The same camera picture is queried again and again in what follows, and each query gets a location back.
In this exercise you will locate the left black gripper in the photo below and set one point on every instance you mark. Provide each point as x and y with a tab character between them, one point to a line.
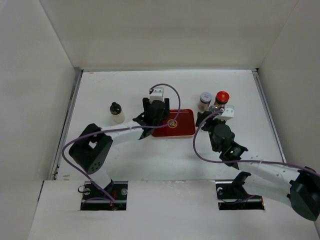
165	114

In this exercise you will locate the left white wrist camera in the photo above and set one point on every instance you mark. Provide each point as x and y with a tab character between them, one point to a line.
156	94

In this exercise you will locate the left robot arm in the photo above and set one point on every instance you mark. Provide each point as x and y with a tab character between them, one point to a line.
90	152

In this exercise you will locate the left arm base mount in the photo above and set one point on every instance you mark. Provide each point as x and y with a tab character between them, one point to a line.
92	199

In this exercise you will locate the black cap white bottle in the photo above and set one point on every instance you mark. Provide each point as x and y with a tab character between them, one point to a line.
117	113

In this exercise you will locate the grey lid spice jar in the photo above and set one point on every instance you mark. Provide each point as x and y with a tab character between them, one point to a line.
204	101

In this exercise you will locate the clear cap grinder bottle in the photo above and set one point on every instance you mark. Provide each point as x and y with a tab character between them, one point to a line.
214	109

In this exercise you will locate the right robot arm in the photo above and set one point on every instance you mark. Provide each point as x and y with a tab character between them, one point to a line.
293	185

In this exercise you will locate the red lid dark sauce jar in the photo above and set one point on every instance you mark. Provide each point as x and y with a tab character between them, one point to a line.
221	99

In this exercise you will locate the red lacquer tray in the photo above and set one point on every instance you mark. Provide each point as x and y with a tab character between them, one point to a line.
182	126

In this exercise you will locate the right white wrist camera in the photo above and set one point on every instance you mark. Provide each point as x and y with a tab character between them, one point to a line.
228	113

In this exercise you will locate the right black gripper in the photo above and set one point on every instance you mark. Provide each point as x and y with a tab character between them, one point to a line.
210	121

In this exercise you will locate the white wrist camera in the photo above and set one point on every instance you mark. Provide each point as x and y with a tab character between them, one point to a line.
156	94
228	113

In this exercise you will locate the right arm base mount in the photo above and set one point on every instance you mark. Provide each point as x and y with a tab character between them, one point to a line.
232	196

